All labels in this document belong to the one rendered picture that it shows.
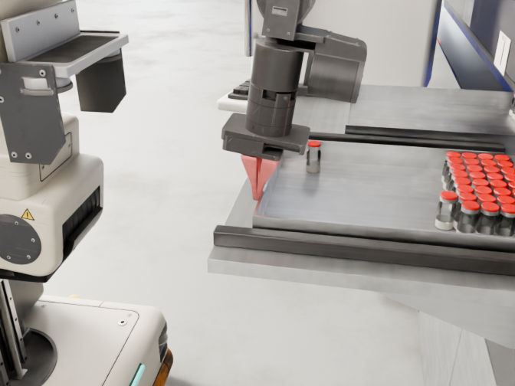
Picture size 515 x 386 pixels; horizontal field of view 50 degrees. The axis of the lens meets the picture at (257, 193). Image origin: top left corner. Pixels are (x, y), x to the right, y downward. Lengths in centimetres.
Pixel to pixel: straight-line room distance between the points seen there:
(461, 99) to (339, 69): 64
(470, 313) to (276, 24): 44
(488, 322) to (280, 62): 43
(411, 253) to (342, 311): 135
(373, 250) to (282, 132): 17
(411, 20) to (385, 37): 8
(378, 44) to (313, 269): 98
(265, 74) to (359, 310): 146
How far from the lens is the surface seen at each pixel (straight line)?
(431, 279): 65
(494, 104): 125
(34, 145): 93
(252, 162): 67
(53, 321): 158
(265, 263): 64
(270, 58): 63
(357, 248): 65
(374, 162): 90
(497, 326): 79
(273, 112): 64
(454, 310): 77
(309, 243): 65
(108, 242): 241
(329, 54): 63
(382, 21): 152
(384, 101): 122
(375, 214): 75
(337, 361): 180
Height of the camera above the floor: 124
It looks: 27 degrees down
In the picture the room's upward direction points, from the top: straight up
